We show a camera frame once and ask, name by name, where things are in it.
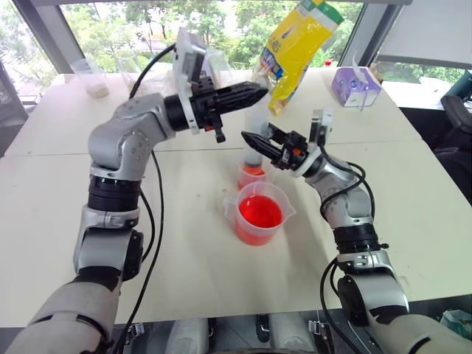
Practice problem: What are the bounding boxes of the small cup with red liquid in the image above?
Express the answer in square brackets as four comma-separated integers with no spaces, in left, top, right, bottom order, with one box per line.
[237,159,274,191]

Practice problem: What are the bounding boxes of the tall cylinder with red liquid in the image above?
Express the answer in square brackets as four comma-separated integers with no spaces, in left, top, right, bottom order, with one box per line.
[243,72,272,167]

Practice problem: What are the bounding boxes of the metal table latch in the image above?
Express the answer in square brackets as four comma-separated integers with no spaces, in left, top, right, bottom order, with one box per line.
[124,322,145,346]
[307,319,330,346]

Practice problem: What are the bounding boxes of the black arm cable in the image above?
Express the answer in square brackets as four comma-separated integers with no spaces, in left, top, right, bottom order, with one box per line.
[123,43,178,346]
[317,144,377,354]

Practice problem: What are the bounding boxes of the yellow plastic snack bag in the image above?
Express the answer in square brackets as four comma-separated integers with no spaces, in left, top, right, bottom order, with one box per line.
[251,0,344,117]

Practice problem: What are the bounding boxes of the grey rounded robot leg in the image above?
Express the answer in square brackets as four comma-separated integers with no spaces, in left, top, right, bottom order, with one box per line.
[268,313,316,354]
[170,317,209,354]

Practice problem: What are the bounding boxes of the clear plastic container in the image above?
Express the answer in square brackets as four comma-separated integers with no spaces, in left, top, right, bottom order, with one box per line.
[204,49,232,90]

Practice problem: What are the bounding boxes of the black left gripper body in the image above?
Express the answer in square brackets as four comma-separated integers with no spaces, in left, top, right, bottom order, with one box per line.
[190,74,227,145]

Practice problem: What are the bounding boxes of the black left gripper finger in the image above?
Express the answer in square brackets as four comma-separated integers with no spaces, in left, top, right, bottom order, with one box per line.
[215,81,270,103]
[216,93,268,114]

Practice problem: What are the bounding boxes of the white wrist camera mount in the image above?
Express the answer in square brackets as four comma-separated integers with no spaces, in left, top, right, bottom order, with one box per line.
[172,27,212,134]
[293,108,335,178]

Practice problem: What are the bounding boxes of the purple tissue box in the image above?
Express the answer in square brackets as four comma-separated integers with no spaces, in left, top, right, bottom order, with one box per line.
[330,66,383,111]

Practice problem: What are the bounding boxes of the large beaker with red liquid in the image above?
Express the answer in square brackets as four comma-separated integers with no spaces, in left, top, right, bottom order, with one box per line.
[221,181,296,246]

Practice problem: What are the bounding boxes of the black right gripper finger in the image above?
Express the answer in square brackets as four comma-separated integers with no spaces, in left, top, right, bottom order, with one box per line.
[267,122,288,144]
[240,131,285,166]

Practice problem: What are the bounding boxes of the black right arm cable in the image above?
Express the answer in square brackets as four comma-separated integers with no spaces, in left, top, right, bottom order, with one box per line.
[317,144,377,354]

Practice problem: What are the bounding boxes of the black office chair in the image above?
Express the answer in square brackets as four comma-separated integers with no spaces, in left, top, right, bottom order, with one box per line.
[433,93,472,163]

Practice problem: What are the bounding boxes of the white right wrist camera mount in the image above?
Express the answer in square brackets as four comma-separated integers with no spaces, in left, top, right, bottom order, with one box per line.
[293,108,335,178]

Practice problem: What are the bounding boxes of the empty clear plastic cup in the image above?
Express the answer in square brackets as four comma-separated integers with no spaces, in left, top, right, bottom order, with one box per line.
[117,54,149,94]

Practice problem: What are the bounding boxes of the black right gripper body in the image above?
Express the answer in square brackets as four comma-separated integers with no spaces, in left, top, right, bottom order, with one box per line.
[279,130,310,171]

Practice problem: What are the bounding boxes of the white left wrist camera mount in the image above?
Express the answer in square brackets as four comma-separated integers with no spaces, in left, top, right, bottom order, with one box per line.
[172,27,212,134]

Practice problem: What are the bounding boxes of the clear cup with white grains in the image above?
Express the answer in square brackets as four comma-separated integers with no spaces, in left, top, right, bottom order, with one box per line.
[71,58,110,99]

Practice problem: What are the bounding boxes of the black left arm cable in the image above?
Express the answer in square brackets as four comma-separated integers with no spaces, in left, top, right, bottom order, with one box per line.
[123,43,178,346]

